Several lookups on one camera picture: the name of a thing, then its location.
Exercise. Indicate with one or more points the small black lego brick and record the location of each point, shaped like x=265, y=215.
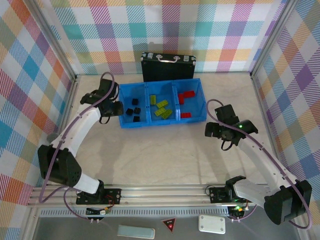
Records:
x=137, y=110
x=135, y=101
x=129, y=111
x=136, y=119

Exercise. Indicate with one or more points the blue three-compartment plastic bin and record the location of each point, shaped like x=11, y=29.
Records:
x=195, y=107

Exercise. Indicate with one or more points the red lego brick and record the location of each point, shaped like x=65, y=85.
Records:
x=189, y=94
x=181, y=100
x=185, y=115

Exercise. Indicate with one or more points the dark lime green lego brick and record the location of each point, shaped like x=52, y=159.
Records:
x=166, y=114

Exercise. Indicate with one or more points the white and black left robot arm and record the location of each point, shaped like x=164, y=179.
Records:
x=80, y=125

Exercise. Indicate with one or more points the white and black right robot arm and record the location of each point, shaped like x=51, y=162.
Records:
x=262, y=160

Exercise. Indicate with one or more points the white rectangular box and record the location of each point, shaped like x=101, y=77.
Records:
x=212, y=224

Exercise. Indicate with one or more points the red triangular button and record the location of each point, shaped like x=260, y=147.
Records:
x=168, y=223

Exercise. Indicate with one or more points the light blue-gray flat bar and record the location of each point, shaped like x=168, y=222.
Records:
x=136, y=231

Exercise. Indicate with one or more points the aluminium side rail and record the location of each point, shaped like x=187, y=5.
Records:
x=70, y=92

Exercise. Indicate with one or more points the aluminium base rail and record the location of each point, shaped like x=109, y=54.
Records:
x=162, y=195

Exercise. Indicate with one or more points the aluminium frame post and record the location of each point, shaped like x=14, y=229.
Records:
x=53, y=37
x=272, y=37

